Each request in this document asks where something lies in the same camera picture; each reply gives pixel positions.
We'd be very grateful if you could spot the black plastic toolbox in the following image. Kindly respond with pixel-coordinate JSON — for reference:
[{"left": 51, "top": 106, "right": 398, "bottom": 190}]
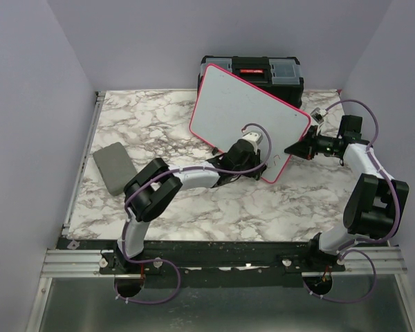
[{"left": 198, "top": 55, "right": 304, "bottom": 109}]

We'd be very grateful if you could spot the pink framed whiteboard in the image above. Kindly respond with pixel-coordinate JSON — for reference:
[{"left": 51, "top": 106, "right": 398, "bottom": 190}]
[{"left": 189, "top": 64, "right": 311, "bottom": 184}]

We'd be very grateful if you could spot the aluminium extrusion frame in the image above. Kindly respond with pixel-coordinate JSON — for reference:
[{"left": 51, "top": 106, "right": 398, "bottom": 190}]
[{"left": 24, "top": 90, "right": 107, "bottom": 332}]

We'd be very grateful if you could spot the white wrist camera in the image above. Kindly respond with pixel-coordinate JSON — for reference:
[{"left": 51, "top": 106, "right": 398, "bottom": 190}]
[
  {"left": 241, "top": 131, "right": 264, "bottom": 151},
  {"left": 310, "top": 107, "right": 329, "bottom": 131}
]

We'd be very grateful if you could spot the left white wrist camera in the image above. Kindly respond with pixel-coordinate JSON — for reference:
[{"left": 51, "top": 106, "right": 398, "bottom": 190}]
[{"left": 241, "top": 131, "right": 264, "bottom": 151}]

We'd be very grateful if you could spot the grey sponge block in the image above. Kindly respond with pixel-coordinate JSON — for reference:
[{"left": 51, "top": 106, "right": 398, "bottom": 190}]
[{"left": 93, "top": 142, "right": 137, "bottom": 196}]

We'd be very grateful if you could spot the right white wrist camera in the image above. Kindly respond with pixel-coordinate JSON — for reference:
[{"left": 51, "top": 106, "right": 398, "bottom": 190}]
[{"left": 310, "top": 107, "right": 329, "bottom": 131}]

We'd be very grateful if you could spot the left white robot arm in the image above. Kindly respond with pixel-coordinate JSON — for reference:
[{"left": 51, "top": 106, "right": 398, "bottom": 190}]
[{"left": 116, "top": 131, "right": 266, "bottom": 273}]

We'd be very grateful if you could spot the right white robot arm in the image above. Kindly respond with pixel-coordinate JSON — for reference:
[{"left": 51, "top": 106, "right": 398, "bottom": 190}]
[{"left": 285, "top": 114, "right": 409, "bottom": 271}]

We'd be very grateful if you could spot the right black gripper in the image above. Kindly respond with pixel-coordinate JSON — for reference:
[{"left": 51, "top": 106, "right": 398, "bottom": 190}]
[{"left": 284, "top": 126, "right": 335, "bottom": 161}]

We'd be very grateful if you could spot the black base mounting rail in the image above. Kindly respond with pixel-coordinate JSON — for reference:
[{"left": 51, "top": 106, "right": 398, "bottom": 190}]
[{"left": 55, "top": 239, "right": 344, "bottom": 295}]

